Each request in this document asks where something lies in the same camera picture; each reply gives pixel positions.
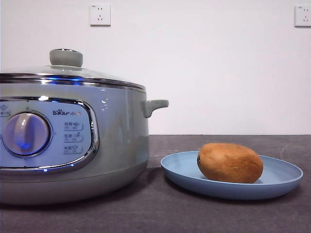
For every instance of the brown potato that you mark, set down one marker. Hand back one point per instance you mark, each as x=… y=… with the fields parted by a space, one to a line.
x=230 y=162

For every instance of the glass lid with green knob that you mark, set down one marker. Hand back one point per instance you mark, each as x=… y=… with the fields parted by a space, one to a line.
x=65 y=58

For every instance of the pale green electric steamer pot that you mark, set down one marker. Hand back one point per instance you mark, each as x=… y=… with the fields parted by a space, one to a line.
x=121 y=136

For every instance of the blue round plate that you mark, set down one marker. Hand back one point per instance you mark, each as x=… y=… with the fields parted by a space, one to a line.
x=279 y=174

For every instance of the white wall socket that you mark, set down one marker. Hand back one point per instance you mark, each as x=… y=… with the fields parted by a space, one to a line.
x=303 y=15
x=100 y=15

